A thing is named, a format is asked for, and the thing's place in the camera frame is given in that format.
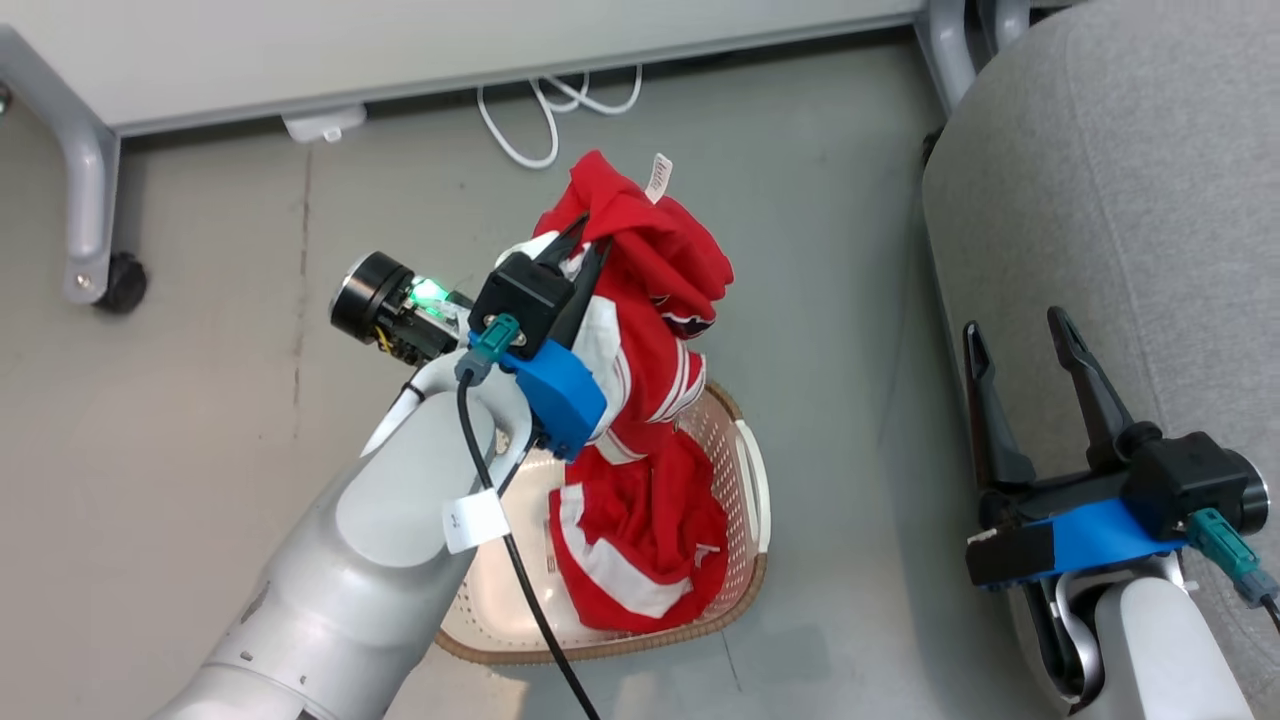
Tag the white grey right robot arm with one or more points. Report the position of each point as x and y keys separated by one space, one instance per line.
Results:
x=1160 y=650

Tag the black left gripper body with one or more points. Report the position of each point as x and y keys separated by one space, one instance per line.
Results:
x=385 y=300

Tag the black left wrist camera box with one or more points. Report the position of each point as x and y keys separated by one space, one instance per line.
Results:
x=525 y=295

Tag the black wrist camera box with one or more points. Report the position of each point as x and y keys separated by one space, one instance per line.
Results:
x=525 y=295
x=1190 y=485

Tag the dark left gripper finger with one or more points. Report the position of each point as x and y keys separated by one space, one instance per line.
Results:
x=588 y=285
x=562 y=245

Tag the white power adapter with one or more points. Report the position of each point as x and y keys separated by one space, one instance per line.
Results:
x=322 y=124

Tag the white table with castors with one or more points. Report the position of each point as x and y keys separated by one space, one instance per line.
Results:
x=400 y=45

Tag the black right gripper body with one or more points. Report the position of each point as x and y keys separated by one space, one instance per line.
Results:
x=1010 y=555

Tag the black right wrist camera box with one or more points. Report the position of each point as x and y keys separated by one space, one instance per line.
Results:
x=1190 y=485

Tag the grey fabric sofa seat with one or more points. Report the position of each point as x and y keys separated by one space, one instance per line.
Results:
x=1130 y=180

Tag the blue right camera mount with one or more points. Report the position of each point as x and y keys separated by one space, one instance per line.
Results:
x=1105 y=535

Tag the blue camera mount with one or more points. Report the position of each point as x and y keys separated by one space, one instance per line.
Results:
x=560 y=395
x=1105 y=535

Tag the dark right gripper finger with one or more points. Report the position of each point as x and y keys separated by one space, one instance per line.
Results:
x=1095 y=400
x=992 y=420

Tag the red and white garment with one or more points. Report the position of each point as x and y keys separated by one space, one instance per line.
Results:
x=655 y=260

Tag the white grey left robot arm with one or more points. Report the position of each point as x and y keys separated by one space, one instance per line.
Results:
x=350 y=560

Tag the cream basket with woven rim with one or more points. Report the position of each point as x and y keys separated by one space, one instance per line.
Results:
x=735 y=470

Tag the black caster wheel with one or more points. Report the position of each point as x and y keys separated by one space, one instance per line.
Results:
x=123 y=283

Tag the blue left camera mount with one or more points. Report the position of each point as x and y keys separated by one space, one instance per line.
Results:
x=560 y=395

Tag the grey metal partition leg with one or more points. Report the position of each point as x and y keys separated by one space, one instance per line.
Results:
x=90 y=180
x=950 y=45

